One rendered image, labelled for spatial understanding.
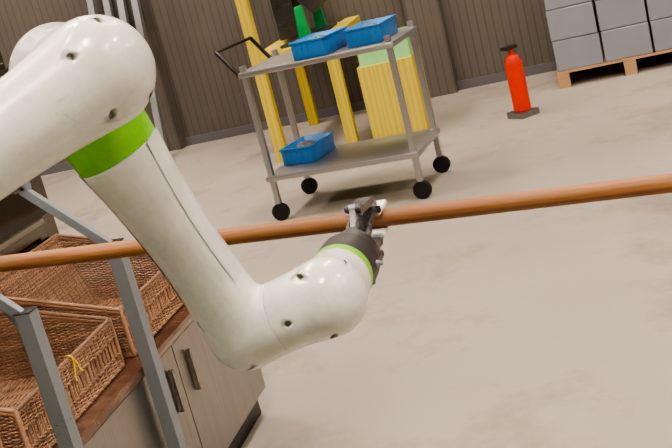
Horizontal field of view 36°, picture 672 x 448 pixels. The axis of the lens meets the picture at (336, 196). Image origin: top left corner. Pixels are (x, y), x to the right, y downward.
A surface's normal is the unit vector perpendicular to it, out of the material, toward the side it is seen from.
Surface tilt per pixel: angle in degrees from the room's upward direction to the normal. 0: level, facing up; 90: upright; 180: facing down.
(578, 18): 90
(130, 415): 90
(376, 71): 90
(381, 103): 90
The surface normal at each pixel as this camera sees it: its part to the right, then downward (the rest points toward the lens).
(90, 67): 0.22, -0.06
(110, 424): 0.95, -0.17
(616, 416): -0.24, -0.94
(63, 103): 0.38, 0.15
